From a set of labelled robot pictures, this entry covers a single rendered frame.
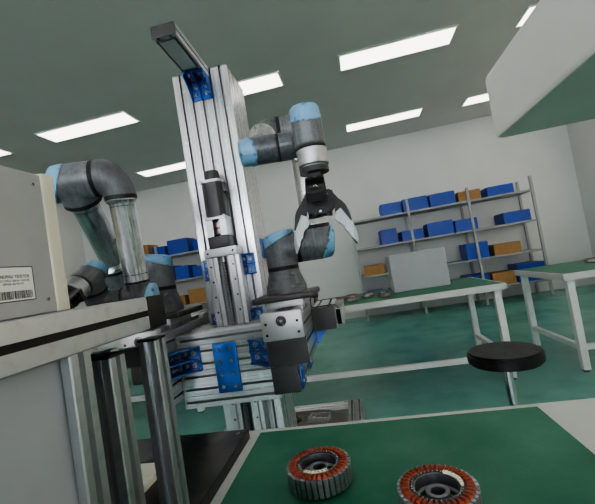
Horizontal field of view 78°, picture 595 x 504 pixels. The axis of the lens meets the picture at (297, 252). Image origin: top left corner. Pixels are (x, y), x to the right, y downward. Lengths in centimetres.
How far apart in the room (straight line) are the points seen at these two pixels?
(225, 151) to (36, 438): 136
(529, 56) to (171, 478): 63
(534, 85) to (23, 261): 58
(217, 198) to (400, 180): 610
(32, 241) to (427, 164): 720
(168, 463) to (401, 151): 718
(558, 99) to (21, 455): 45
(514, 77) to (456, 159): 745
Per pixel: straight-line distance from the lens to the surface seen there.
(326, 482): 69
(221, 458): 86
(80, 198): 133
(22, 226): 62
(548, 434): 87
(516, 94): 21
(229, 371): 141
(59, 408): 46
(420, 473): 68
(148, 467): 89
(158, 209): 841
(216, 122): 170
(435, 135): 770
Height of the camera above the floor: 112
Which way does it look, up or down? 3 degrees up
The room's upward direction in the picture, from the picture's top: 9 degrees counter-clockwise
